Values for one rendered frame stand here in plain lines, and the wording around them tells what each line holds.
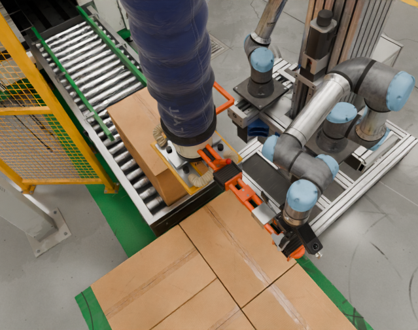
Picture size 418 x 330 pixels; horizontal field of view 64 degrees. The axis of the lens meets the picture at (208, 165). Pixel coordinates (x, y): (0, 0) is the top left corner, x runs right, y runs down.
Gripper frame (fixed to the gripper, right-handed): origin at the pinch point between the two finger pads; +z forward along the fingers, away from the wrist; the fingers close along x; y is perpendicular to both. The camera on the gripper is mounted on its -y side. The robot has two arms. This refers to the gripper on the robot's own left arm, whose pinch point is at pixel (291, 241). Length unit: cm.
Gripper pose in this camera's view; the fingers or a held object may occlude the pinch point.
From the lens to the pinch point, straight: 122.9
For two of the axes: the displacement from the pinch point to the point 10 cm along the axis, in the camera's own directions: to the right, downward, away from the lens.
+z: 0.8, 5.3, 8.4
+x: -8.1, 5.3, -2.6
